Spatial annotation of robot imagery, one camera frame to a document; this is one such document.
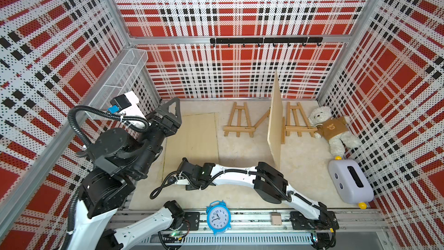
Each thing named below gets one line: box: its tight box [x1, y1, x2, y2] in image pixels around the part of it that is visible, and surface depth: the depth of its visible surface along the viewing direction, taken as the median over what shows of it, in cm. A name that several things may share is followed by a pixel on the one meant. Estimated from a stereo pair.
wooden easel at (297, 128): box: [285, 101, 318, 138], surface depth 110 cm
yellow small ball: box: [357, 201, 368, 210], surface depth 75 cm
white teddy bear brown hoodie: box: [308, 105, 361, 157], surface depth 98 cm
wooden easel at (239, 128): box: [223, 101, 256, 138], surface depth 109 cm
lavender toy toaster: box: [328, 159, 375, 204], surface depth 78 cm
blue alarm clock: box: [206, 199, 232, 236], surface depth 74 cm
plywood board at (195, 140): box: [162, 112, 220, 182], surface depth 100 cm
